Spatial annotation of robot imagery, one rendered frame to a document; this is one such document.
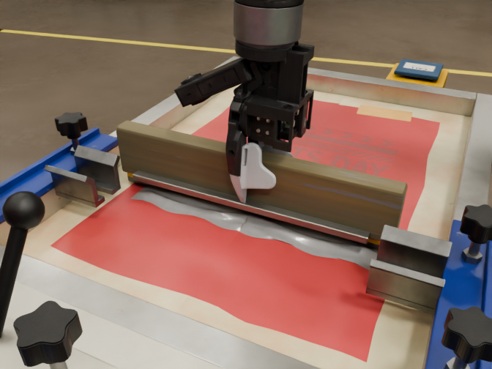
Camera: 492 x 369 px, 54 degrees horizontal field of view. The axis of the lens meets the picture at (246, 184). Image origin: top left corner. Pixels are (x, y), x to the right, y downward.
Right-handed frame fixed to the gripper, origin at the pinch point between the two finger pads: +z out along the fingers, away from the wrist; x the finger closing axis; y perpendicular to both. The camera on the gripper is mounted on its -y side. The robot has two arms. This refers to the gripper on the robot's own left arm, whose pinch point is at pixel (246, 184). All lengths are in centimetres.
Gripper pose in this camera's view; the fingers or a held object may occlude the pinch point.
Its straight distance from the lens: 65.6
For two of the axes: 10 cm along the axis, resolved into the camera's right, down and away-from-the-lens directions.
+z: -0.2, 8.4, 5.5
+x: 4.3, -4.9, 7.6
